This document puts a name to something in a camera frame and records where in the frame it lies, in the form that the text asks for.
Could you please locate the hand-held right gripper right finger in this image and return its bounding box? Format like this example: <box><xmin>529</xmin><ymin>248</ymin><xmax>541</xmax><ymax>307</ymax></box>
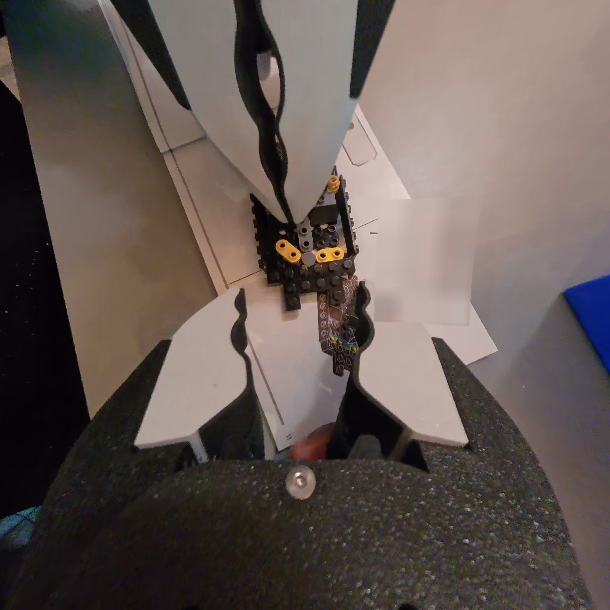
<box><xmin>336</xmin><ymin>280</ymin><xmax>469</xmax><ymax>460</ymax></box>

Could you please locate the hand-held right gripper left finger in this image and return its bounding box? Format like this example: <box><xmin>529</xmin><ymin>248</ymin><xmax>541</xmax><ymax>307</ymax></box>
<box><xmin>134</xmin><ymin>287</ymin><xmax>254</xmax><ymax>462</ymax></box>

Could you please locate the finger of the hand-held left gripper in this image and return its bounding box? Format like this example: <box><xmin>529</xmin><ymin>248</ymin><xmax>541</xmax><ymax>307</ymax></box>
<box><xmin>257</xmin><ymin>0</ymin><xmax>358</xmax><ymax>225</ymax></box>
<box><xmin>147</xmin><ymin>0</ymin><xmax>295</xmax><ymax>225</ymax></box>

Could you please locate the black lego model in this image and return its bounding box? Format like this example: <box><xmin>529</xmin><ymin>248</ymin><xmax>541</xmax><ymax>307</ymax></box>
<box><xmin>250</xmin><ymin>166</ymin><xmax>360</xmax><ymax>311</ymax></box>

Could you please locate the white instruction booklet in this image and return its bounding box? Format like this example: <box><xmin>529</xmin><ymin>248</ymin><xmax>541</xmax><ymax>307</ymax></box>
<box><xmin>98</xmin><ymin>0</ymin><xmax>498</xmax><ymax>460</ymax></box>

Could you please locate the blue plastic bin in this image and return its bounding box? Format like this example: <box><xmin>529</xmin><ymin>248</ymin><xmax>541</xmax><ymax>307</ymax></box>
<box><xmin>563</xmin><ymin>274</ymin><xmax>610</xmax><ymax>373</ymax></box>

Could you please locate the teal cloth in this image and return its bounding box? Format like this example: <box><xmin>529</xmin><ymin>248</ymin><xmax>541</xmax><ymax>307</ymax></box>
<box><xmin>0</xmin><ymin>507</ymin><xmax>41</xmax><ymax>539</ymax></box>

